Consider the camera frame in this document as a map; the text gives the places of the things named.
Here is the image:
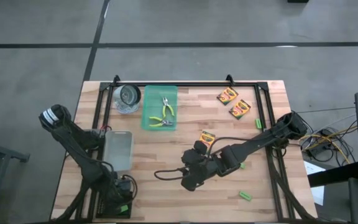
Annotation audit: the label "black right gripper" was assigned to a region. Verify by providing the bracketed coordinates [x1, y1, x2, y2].
[180, 139, 227, 192]

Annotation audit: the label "yellow green crayon box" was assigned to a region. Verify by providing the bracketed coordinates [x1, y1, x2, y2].
[216, 86, 239, 106]
[228, 99, 252, 121]
[198, 130, 216, 147]

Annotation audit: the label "yellow-green handled pliers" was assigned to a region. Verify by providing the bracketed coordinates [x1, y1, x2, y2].
[148, 116, 174, 128]
[161, 96, 176, 119]

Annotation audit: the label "black mesh tray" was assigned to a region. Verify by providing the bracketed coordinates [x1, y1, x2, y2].
[96, 187, 134, 219]

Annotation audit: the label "white translucent plastic bin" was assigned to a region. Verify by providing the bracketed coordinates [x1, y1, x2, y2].
[102, 130, 134, 172]

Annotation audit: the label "teal translucent plastic bin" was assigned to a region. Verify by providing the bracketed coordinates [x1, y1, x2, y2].
[140, 85, 179, 132]

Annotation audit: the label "white paper sheet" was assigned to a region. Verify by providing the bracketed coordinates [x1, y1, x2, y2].
[302, 159, 326, 207]

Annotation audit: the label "grey metal stand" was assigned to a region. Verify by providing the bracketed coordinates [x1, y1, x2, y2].
[0, 136, 30, 224]

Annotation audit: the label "black floor beam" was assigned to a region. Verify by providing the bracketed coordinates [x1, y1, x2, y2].
[307, 161, 358, 188]

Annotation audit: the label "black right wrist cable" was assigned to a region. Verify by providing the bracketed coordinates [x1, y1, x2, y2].
[153, 167, 188, 182]

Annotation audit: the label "black aluminium table frame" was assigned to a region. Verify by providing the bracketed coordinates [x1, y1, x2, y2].
[50, 73, 319, 224]

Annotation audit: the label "floor cable bundle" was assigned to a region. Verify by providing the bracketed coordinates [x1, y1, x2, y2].
[290, 106, 358, 166]

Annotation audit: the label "yellow cable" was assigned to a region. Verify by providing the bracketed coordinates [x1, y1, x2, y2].
[300, 124, 358, 165]

